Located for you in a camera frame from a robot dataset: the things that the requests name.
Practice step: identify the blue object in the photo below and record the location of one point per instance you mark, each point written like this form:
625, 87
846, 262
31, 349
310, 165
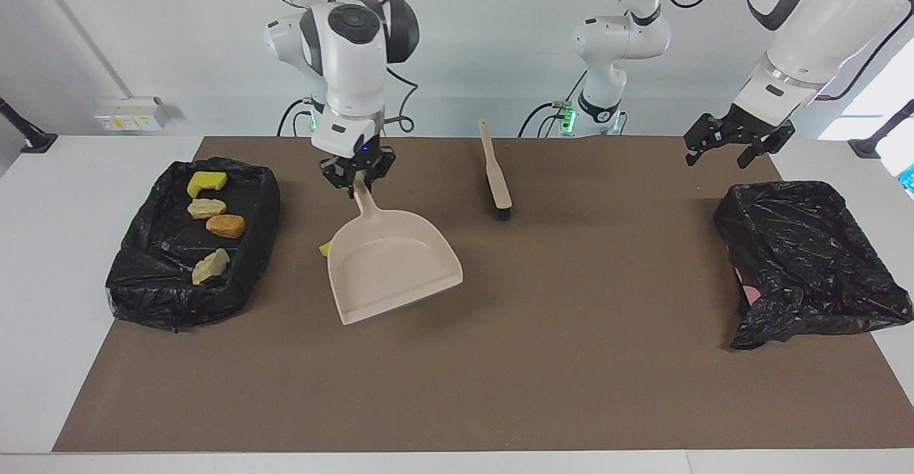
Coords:
908, 178

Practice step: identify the black clamp stand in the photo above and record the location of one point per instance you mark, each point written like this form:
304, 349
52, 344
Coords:
867, 149
36, 142

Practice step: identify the black bag lined bin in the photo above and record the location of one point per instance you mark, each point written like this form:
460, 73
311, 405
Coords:
143, 274

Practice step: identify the black bag over pink bin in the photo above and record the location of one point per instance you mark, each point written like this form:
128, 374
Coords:
800, 245

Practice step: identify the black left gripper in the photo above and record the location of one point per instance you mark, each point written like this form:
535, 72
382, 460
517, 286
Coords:
746, 124

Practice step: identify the brown table mat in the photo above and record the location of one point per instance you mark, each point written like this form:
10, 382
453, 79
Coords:
457, 388

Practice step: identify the white wall power outlet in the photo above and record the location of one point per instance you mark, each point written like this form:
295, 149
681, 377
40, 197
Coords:
128, 116

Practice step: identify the beige hand brush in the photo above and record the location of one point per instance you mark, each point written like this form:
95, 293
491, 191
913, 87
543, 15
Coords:
496, 174

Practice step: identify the beige plastic dustpan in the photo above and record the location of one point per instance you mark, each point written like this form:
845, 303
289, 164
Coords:
385, 267

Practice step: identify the brown fried nugget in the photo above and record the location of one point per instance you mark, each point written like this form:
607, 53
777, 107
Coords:
226, 226

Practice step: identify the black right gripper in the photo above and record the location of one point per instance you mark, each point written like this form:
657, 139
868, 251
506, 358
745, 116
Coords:
360, 163

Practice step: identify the pale bread piece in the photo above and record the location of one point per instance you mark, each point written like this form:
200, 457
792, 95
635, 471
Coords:
211, 267

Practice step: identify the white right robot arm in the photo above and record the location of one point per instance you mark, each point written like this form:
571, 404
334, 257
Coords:
350, 67

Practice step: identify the notched yellow foam chunk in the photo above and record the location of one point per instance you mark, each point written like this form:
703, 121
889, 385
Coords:
206, 183

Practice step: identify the orange crusted bread piece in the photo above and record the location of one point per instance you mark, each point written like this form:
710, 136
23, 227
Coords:
206, 208

